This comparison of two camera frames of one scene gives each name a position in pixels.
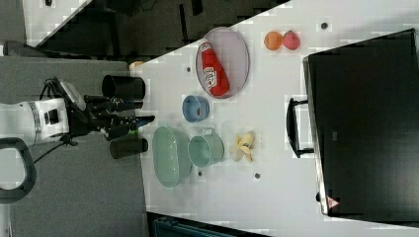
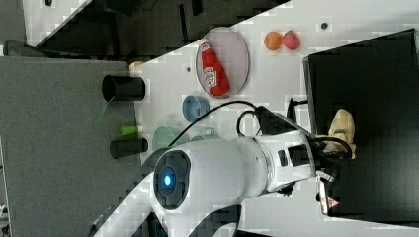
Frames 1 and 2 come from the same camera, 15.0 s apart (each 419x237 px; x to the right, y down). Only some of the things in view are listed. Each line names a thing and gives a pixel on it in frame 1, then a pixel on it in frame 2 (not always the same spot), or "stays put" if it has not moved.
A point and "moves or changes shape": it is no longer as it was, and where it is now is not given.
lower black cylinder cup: (123, 147) stays put
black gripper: (95, 113) -> (328, 164)
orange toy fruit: (273, 40) stays put
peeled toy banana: (242, 147) moves or changes shape
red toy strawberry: (291, 40) stays put
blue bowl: (190, 107) stays put
